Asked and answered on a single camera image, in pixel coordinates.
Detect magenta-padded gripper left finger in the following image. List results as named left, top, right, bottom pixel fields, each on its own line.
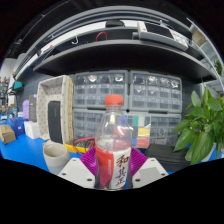
left=57, top=147, right=99, bottom=190

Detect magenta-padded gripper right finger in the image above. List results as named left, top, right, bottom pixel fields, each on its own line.
left=128, top=147, right=169, bottom=190

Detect clear bottle with red label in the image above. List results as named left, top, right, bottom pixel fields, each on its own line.
left=94, top=94, right=133, bottom=191

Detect yellow multimeter with red leads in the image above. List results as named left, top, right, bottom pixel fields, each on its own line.
left=64, top=136, right=97, bottom=155

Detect grey white mug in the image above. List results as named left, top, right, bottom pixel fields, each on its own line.
left=42, top=139, right=72, bottom=176

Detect clear organizer box coloured parts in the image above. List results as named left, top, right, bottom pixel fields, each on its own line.
left=126, top=114, right=152, bottom=150

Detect black speaker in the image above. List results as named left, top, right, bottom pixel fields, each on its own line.
left=47, top=100, right=64, bottom=144

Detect small white box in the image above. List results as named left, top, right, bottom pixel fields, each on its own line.
left=23, top=120, right=41, bottom=140

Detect green potted plant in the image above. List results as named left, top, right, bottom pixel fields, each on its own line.
left=172, top=85, right=224, bottom=166

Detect blue box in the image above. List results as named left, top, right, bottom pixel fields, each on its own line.
left=8, top=116, right=26, bottom=138

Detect dark grey upright box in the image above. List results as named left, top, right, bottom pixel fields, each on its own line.
left=28, top=94, right=38, bottom=123

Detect brown cardboard box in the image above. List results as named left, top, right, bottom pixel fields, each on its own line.
left=0, top=124, right=17, bottom=145

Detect purple plastic object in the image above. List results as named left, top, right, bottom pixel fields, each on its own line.
left=22, top=99, right=30, bottom=121

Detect beige perforated tray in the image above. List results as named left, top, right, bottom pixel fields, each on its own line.
left=36, top=74, right=75, bottom=145

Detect white rack shelf unit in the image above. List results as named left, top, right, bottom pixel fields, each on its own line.
left=186, top=16, right=224, bottom=98

